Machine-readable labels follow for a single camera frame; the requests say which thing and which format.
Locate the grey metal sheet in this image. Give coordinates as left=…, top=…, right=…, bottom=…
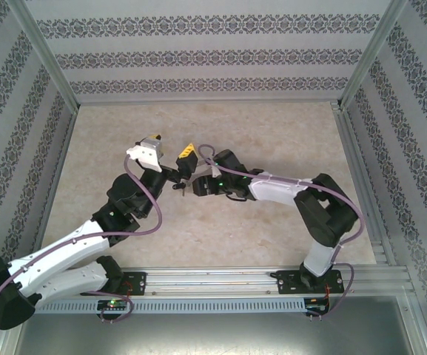
left=9, top=295, right=421, bottom=355

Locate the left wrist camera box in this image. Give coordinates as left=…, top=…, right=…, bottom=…
left=125, top=133, right=165, bottom=174

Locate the aluminium wall base strip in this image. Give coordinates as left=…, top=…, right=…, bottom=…
left=75, top=99, right=343, bottom=108

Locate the aluminium side rail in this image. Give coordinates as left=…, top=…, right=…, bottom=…
left=13, top=105, right=81, bottom=293
left=333, top=103, right=410, bottom=274

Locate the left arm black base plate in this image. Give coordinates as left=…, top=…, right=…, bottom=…
left=118, top=271, right=148, bottom=297

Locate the aluminium mounting rail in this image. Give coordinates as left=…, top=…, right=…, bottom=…
left=13, top=268, right=410, bottom=297

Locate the slotted grey cable duct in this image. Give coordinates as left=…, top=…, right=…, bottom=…
left=26, top=297, right=306, bottom=314

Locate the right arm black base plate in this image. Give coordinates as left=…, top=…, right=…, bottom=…
left=276, top=269, right=346, bottom=295

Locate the aluminium corner post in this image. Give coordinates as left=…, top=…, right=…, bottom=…
left=338, top=0, right=410, bottom=110
left=5, top=0, right=81, bottom=112

